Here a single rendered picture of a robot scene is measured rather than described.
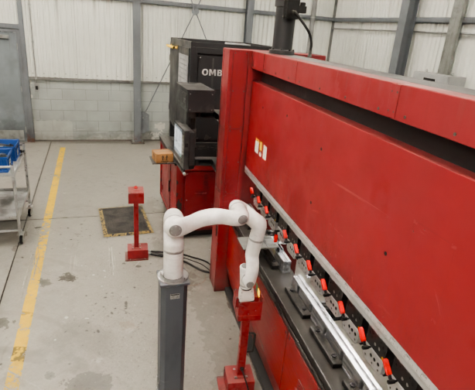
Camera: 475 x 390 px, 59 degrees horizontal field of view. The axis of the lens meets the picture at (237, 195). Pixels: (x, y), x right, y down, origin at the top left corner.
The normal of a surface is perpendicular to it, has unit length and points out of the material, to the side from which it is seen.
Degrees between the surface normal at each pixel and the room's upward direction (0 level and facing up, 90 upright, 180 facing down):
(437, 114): 90
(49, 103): 90
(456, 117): 90
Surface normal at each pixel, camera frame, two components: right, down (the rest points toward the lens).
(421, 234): -0.97, 0.02
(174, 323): 0.30, 0.36
